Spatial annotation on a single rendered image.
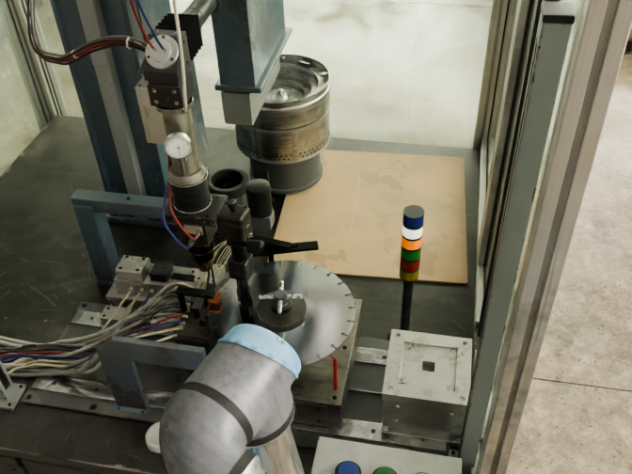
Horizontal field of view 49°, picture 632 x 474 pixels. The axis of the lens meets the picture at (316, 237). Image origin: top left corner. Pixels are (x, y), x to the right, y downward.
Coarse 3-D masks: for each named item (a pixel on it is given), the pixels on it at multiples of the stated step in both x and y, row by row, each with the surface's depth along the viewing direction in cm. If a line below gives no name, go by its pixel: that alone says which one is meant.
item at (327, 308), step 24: (264, 264) 167; (288, 264) 167; (312, 264) 167; (264, 288) 161; (288, 288) 161; (312, 288) 161; (336, 288) 160; (216, 312) 156; (240, 312) 156; (312, 312) 155; (336, 312) 155; (216, 336) 151; (288, 336) 150; (312, 336) 150; (336, 336) 150; (312, 360) 145
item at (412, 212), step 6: (408, 210) 148; (414, 210) 148; (420, 210) 148; (408, 216) 146; (414, 216) 146; (420, 216) 146; (408, 222) 147; (414, 222) 147; (420, 222) 148; (408, 228) 148; (414, 228) 148
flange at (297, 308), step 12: (264, 300) 157; (288, 300) 155; (300, 300) 157; (264, 312) 154; (276, 312) 153; (288, 312) 154; (300, 312) 154; (264, 324) 153; (276, 324) 151; (288, 324) 151
